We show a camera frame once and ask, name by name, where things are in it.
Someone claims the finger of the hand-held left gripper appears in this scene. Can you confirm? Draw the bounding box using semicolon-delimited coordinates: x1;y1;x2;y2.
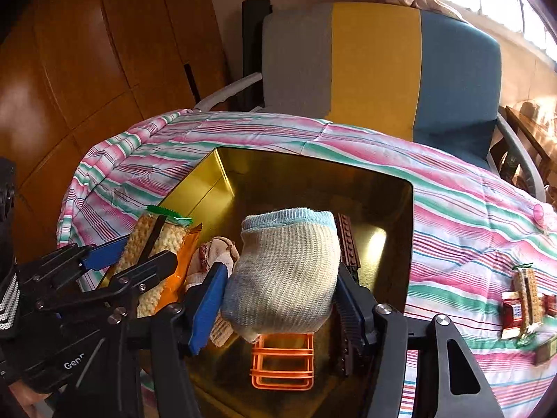
17;235;131;292
37;250;179;323

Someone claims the pink green striped tablecloth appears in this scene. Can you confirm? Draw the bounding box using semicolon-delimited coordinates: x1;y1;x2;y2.
56;111;557;418

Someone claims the orange plastic rack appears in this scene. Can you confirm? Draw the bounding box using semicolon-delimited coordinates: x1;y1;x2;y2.
250;333;315;390

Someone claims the green edged cracker packet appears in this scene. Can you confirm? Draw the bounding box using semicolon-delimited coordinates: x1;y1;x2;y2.
511;263;544;345
114;204;193;318

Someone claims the gold metal tin container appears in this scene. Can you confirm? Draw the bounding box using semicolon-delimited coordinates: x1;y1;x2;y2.
152;147;414;418

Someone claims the small wafer snack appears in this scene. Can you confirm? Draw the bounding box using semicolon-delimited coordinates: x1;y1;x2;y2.
210;313;236;348

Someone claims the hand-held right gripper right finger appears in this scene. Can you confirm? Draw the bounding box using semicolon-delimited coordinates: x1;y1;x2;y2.
335;268;505;418

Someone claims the grey sock with blue cuff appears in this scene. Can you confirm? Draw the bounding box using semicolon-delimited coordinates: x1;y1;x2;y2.
221;208;341;344

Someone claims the wooden cabinet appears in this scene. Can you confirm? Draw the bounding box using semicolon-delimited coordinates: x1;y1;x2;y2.
0;0;231;266

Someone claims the brown snack bar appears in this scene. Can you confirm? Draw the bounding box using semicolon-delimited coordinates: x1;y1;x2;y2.
534;335;557;366

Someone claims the orange snack packet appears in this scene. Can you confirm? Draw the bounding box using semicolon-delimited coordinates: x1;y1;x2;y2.
154;222;203;314

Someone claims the grey yellow blue chair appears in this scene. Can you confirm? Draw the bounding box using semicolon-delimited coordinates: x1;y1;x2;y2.
194;2;547;203

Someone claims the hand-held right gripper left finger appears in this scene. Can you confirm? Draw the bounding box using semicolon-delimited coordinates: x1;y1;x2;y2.
150;265;229;418

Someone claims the wooden side table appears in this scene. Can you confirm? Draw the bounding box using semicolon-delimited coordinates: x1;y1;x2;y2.
489;100;557;210

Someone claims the brown toy brick plate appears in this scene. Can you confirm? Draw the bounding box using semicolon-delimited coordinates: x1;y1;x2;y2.
335;213;362;377

